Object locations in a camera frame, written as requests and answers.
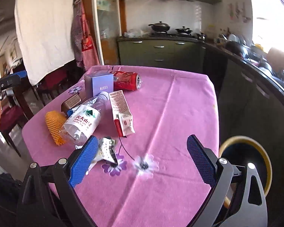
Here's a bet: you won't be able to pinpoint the orange foam fruit net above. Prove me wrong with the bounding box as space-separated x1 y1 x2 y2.
45 111 66 145

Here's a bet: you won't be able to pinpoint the silver snack wrapper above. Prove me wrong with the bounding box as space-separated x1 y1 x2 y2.
86 137 118 175

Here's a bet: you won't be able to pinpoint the brown metal tin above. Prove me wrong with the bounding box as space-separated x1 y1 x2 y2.
61 93 83 114

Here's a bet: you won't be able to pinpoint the clear plastic water bottle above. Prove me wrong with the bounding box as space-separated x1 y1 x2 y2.
59 91 109 145

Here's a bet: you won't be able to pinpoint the purple cardboard box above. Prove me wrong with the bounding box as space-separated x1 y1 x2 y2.
84 72 114 99

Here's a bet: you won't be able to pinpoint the red white milk carton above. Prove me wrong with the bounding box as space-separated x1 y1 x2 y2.
109 90 135 137

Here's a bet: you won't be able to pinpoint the crushed red soda can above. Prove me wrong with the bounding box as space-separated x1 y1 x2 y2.
113 71 142 91

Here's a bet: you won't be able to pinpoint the yellow rimmed trash bin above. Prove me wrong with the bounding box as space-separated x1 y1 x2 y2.
218 136 272 196

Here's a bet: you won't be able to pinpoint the pink floral tablecloth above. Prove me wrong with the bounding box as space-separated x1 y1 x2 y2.
21 65 220 227

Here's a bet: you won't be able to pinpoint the white hanging cloth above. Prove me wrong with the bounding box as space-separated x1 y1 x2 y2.
14 0 75 86

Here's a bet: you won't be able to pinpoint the red checkered apron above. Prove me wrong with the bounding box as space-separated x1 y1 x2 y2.
71 0 99 71

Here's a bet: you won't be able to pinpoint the dark counter cabinets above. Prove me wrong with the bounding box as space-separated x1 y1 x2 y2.
202 42 284 194

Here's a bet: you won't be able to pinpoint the large black wok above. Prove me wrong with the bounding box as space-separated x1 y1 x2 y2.
224 41 249 58

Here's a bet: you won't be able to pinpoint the green base cabinets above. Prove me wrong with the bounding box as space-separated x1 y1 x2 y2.
117 37 205 73

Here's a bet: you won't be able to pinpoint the black wok on stove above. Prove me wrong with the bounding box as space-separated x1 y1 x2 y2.
148 21 170 33

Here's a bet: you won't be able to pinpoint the black pan with lid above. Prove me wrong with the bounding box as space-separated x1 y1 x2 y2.
175 26 193 35

